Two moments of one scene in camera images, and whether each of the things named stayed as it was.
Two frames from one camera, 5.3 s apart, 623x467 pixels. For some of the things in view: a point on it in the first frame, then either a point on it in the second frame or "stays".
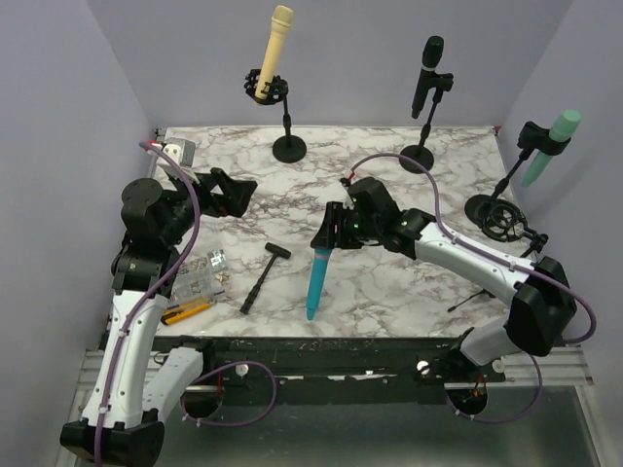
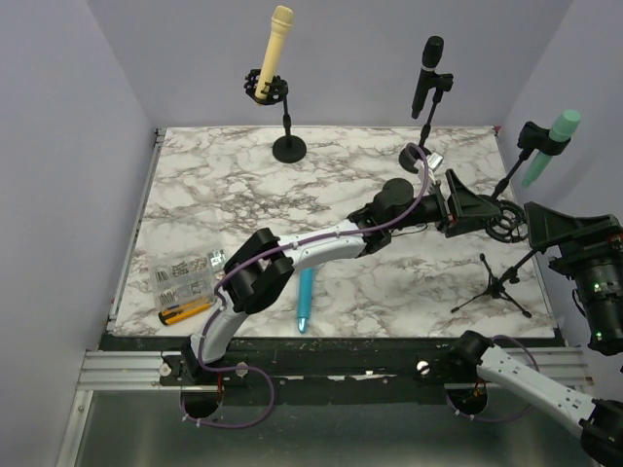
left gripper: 238,193 → 465,204
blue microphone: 317,278 → 305,301
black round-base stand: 533,136 stays
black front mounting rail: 335,362 stays
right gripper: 327,237 → 596,235
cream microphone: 281,22 stays
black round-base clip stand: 440,83 stays
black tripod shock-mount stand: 503,221 stays
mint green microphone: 562,129 stays
